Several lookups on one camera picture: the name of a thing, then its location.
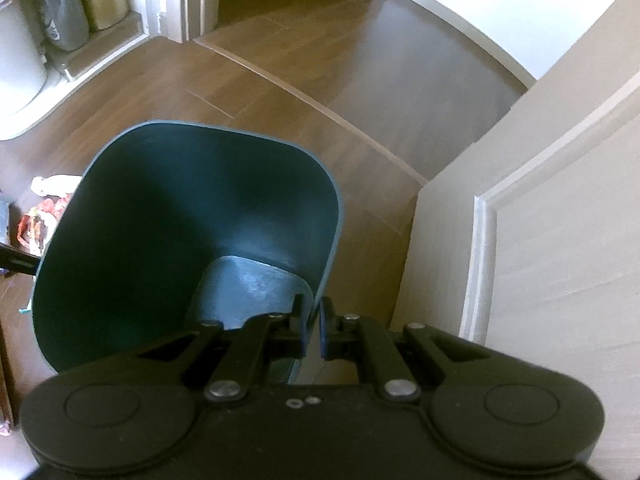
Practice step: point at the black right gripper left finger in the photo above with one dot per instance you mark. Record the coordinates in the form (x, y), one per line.
(289, 339)

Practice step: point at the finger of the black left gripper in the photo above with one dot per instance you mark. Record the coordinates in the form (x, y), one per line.
(15, 261)

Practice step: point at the white paper wad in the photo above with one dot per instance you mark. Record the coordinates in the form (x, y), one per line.
(57, 185)

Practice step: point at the white bookshelf unit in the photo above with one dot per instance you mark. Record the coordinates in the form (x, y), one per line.
(50, 48)

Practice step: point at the red and white plastic bag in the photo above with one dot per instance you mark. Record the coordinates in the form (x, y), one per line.
(37, 226)

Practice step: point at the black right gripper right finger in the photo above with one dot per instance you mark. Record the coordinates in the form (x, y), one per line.
(337, 333)

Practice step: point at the dark teal plastic trash bin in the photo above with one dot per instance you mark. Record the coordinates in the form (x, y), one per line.
(173, 224)

